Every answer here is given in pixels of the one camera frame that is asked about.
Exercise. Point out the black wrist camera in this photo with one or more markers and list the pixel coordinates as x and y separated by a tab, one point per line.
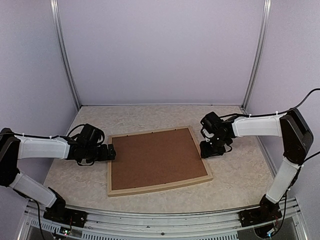
211	122
90	136

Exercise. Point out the aluminium enclosure post left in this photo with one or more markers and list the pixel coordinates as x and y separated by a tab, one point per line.
54	5

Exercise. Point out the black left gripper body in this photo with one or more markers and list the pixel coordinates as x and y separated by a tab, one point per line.
92	155

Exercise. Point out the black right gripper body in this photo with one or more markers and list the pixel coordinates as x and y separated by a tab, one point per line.
215	148

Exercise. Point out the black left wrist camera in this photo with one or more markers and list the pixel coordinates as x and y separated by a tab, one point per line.
90	136

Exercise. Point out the light wooden picture frame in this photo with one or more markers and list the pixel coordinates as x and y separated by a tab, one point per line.
160	187

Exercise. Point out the brown hardboard backing panel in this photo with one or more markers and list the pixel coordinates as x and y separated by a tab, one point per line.
157	160

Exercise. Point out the aluminium front rail base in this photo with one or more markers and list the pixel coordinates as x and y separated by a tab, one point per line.
116	225

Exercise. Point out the aluminium enclosure post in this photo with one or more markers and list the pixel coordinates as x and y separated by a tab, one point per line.
54	5
258	54

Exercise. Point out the aluminium enclosure post right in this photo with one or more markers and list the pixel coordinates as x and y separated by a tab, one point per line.
258	54

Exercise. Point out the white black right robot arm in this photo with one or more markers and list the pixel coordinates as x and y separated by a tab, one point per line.
286	139

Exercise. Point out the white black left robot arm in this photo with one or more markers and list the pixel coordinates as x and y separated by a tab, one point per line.
17	149

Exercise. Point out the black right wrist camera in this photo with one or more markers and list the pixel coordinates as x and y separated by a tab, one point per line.
211	122

